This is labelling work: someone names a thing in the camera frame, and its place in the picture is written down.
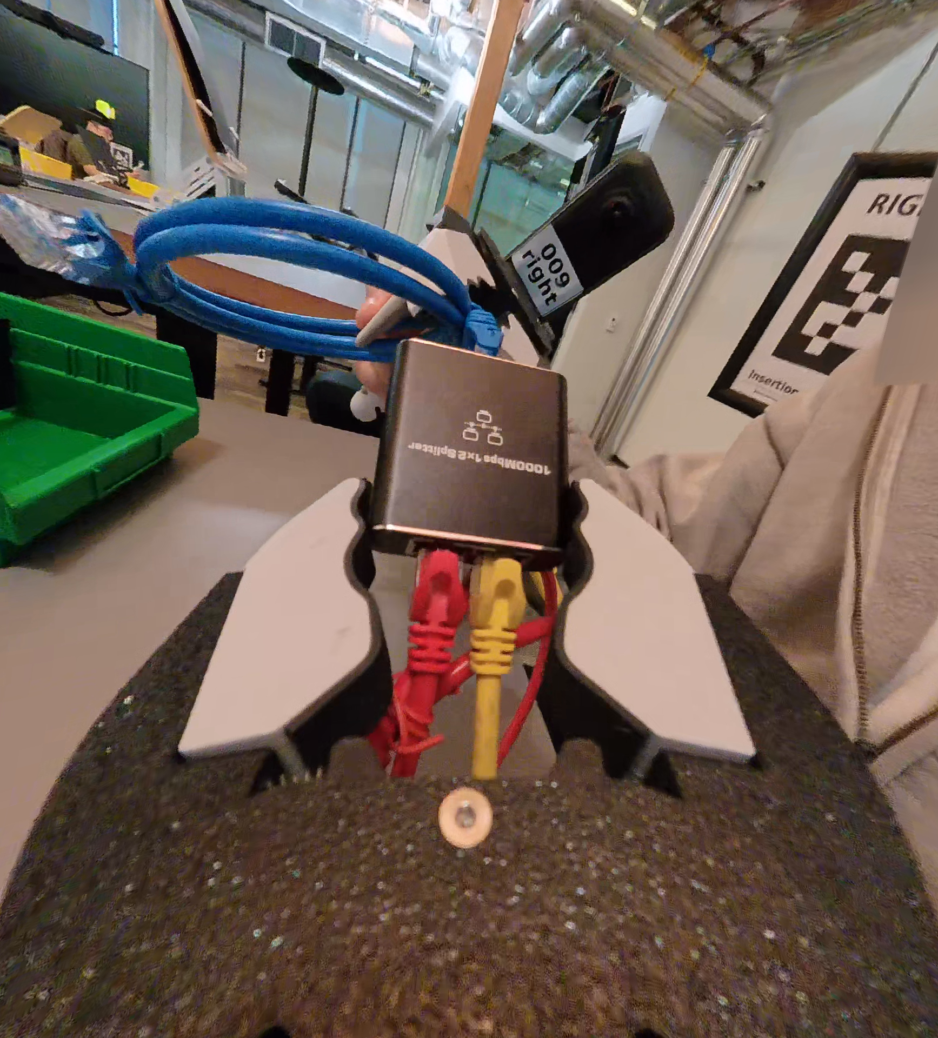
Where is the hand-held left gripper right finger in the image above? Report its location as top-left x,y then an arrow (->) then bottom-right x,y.
542,479 -> 757,783

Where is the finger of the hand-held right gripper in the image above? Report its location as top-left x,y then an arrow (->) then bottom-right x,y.
417,228 -> 489,312
356,289 -> 441,351

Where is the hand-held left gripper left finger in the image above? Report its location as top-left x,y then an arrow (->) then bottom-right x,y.
177,476 -> 394,776

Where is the black ethernet splitter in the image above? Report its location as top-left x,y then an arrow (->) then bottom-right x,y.
372,338 -> 572,569

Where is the blue ethernet cable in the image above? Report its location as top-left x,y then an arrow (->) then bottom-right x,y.
0,192 -> 502,361

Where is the red ethernet cable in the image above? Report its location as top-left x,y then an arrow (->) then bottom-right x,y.
369,549 -> 564,780

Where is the yellow ethernet cable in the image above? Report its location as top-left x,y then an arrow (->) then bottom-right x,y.
466,557 -> 531,780

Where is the green plastic bin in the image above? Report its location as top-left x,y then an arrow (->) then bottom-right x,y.
0,276 -> 202,569

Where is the person's right hand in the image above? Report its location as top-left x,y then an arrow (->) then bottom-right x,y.
348,289 -> 421,426

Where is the black white marker sheet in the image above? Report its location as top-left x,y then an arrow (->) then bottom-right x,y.
708,151 -> 938,418

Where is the yellow plastic bin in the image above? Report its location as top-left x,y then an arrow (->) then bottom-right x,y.
0,106 -> 77,183

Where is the black monitor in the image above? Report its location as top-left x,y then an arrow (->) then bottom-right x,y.
0,1 -> 154,163

